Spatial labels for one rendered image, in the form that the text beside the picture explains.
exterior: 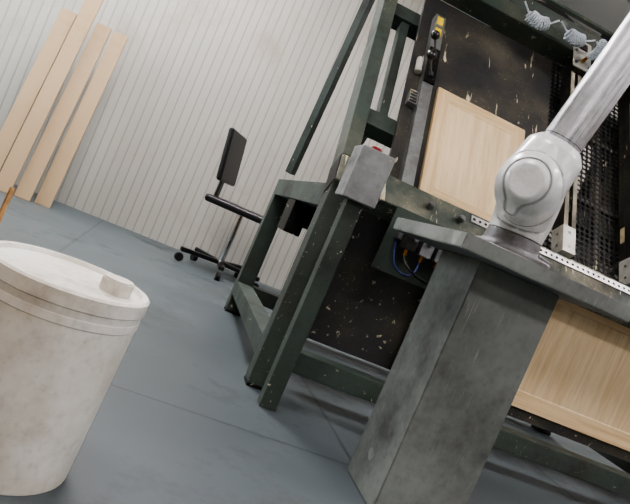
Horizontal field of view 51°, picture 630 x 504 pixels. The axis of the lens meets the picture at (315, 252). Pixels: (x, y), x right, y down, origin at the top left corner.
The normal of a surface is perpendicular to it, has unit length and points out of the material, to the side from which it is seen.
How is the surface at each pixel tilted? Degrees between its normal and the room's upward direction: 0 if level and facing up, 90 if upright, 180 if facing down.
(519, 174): 96
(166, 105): 90
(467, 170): 57
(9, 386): 92
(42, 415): 92
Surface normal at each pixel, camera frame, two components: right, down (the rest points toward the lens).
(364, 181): 0.19, 0.12
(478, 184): 0.37, -0.39
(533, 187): -0.39, -0.03
